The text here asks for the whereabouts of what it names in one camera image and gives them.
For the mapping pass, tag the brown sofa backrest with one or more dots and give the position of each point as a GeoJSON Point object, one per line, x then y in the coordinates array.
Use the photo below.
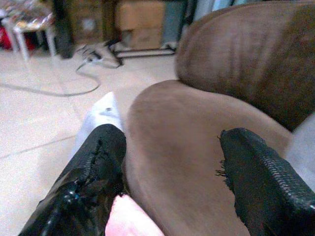
{"type": "Point", "coordinates": [246, 54]}

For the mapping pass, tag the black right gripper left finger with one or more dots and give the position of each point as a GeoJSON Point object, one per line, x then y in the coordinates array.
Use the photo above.
{"type": "Point", "coordinates": [81, 186]}

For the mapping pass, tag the white power strip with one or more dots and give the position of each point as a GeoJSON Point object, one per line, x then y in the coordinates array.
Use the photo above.
{"type": "Point", "coordinates": [94, 56]}

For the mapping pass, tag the black metal rack base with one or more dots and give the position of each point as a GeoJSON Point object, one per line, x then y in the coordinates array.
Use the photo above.
{"type": "Point", "coordinates": [142, 52]}

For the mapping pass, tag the cardboard box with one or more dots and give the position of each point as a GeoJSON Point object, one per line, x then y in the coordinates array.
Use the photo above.
{"type": "Point", "coordinates": [140, 22]}

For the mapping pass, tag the red bag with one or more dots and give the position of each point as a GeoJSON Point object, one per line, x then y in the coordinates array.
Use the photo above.
{"type": "Point", "coordinates": [6, 38]}

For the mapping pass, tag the dark wooden post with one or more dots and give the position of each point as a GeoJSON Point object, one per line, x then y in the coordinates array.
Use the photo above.
{"type": "Point", "coordinates": [63, 27]}

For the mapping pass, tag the white small table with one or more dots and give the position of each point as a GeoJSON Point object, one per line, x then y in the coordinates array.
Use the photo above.
{"type": "Point", "coordinates": [29, 27]}

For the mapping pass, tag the brown sofa seat cushion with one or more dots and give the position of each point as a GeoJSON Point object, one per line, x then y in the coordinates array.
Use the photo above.
{"type": "Point", "coordinates": [177, 147]}

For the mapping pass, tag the pink cloth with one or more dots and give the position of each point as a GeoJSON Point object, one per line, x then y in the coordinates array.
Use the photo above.
{"type": "Point", "coordinates": [128, 218]}

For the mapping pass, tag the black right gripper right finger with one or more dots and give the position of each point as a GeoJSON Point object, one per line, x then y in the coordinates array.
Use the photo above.
{"type": "Point", "coordinates": [265, 186]}

